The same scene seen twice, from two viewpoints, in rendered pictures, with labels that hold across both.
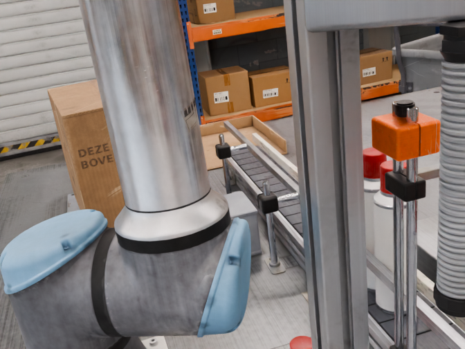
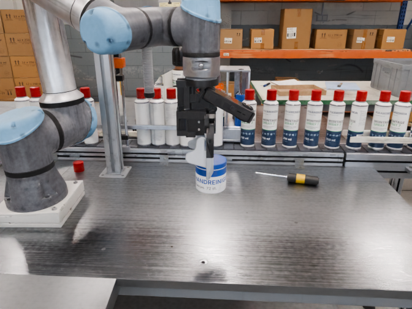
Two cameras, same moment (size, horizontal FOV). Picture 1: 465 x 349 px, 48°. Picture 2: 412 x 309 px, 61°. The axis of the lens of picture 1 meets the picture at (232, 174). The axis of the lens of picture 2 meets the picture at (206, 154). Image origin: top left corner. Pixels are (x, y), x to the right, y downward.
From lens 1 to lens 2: 0.87 m
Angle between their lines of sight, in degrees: 68
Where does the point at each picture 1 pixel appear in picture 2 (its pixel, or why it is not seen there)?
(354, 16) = not seen: hidden behind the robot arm
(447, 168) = (146, 60)
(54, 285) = (42, 127)
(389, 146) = (118, 64)
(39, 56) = not seen: outside the picture
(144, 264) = (73, 110)
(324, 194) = (111, 78)
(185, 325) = (85, 131)
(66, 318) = (48, 141)
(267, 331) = not seen: hidden behind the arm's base
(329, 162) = (111, 68)
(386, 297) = (92, 138)
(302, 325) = (62, 166)
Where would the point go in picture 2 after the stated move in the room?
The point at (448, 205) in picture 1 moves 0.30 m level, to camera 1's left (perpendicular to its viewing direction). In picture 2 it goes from (148, 68) to (92, 86)
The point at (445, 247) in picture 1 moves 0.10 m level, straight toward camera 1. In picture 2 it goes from (148, 80) to (171, 83)
